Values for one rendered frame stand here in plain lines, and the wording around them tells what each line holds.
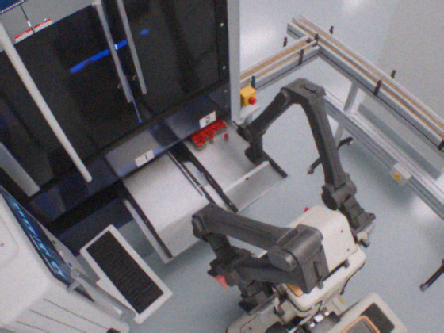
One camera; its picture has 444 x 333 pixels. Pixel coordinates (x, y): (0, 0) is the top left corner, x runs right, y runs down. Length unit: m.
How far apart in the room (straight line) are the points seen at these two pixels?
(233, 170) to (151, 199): 0.39
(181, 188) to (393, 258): 1.59
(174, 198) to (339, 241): 0.84
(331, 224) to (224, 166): 0.79
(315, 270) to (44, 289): 0.63
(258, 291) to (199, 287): 1.31
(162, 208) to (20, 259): 0.84
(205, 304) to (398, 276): 1.28
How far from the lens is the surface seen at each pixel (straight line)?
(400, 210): 2.85
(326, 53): 2.28
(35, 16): 1.07
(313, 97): 1.12
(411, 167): 2.36
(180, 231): 1.61
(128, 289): 1.63
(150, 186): 1.73
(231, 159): 1.75
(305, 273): 0.81
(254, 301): 1.16
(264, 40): 3.76
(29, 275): 0.96
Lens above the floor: 2.35
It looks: 58 degrees down
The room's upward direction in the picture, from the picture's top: 5 degrees counter-clockwise
